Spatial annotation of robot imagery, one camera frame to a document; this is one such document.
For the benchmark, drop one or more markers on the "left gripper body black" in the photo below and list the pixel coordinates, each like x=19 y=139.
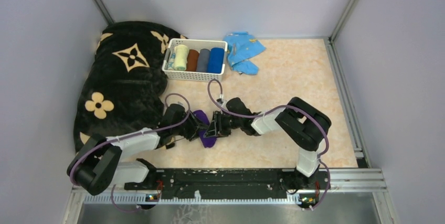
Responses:
x=186 y=128

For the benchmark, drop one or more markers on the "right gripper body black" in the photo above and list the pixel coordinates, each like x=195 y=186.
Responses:
x=227 y=123

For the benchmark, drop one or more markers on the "purple towel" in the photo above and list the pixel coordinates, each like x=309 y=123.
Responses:
x=208 y=142

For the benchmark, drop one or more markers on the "yellow green towel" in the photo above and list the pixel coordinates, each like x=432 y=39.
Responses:
x=180 y=60

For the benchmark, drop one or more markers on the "royal blue towel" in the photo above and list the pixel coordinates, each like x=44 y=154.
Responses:
x=216 y=60

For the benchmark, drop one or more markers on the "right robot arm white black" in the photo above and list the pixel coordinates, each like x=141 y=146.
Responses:
x=303 y=123

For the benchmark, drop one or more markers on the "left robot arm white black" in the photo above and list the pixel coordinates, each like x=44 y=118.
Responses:
x=101 y=162

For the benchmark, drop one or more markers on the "white blue patterned rolled towel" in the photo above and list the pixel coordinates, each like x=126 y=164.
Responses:
x=170 y=62

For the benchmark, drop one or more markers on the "black floral blanket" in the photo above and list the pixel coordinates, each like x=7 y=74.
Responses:
x=122 y=92

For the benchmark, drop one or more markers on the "brown rolled towel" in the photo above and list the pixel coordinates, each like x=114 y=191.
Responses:
x=192 y=60

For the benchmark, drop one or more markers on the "grey rolled towel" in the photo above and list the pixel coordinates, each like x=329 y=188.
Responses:
x=202 y=61

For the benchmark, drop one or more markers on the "white plastic basket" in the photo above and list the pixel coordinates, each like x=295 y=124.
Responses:
x=194 y=44

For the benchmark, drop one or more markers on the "light blue patterned towel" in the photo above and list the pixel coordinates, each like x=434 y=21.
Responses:
x=243 y=46

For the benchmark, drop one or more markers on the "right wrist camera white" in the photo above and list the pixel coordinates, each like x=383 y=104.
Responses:
x=222 y=102

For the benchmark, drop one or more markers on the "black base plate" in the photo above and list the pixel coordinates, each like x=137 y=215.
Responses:
x=229 y=184

